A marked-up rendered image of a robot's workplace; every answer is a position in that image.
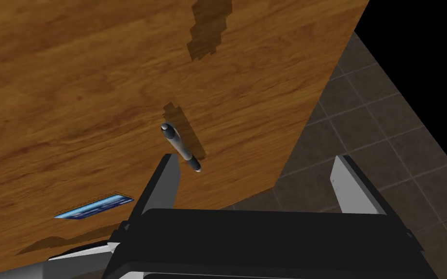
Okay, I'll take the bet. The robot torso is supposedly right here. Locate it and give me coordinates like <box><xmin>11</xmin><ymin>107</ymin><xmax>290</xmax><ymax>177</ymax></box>
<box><xmin>0</xmin><ymin>240</ymin><xmax>121</xmax><ymax>279</ymax></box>

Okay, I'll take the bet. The grey and black pen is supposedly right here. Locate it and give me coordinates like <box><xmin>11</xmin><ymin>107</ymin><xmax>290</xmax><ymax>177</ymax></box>
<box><xmin>160</xmin><ymin>122</ymin><xmax>203</xmax><ymax>173</ymax></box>

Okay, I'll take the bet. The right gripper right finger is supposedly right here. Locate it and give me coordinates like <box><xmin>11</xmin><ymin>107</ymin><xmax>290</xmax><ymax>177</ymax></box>
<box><xmin>330</xmin><ymin>155</ymin><xmax>388</xmax><ymax>216</ymax></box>

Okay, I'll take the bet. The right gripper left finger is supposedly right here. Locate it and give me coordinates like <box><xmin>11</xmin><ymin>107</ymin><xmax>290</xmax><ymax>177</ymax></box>
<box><xmin>130</xmin><ymin>153</ymin><xmax>181</xmax><ymax>222</ymax></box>

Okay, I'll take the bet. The brown wooden table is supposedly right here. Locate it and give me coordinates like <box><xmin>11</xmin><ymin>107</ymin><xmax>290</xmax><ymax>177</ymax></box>
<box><xmin>0</xmin><ymin>0</ymin><xmax>371</xmax><ymax>278</ymax></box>

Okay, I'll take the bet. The blue card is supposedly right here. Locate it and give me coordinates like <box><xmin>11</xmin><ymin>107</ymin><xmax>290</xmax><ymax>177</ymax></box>
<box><xmin>53</xmin><ymin>194</ymin><xmax>135</xmax><ymax>221</ymax></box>

